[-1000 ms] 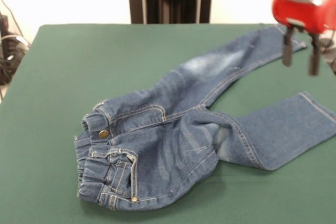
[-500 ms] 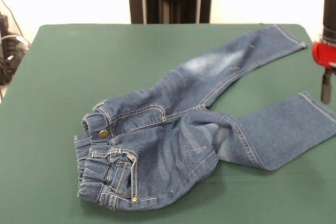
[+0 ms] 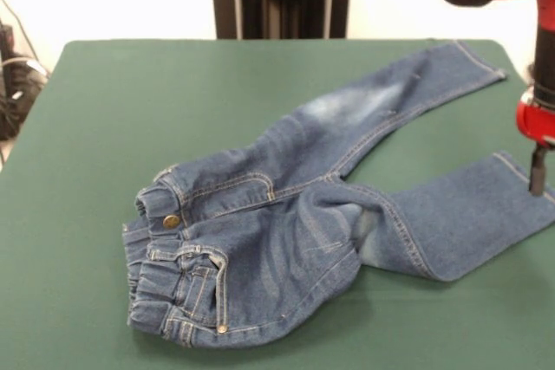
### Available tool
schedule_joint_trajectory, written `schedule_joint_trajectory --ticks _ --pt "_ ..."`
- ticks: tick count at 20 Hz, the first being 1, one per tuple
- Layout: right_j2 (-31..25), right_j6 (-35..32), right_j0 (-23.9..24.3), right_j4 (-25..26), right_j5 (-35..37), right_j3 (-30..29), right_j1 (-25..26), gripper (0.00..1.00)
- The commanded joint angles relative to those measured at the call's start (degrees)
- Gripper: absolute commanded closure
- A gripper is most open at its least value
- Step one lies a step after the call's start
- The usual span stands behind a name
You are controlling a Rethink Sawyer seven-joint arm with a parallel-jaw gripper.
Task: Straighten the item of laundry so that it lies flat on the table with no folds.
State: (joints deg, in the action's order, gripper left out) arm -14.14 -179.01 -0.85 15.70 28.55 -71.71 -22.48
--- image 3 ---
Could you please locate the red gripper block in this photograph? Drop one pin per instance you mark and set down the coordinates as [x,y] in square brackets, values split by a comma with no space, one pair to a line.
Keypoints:
[537,123]

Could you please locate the blue denim jeans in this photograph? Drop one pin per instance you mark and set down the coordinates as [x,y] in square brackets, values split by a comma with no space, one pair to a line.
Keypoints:
[282,235]

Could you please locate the dark green table cloth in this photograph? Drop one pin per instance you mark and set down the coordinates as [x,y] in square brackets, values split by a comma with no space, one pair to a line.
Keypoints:
[108,127]

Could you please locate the black upright bar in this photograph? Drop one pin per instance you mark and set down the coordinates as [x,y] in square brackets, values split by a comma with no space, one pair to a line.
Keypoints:
[5,43]

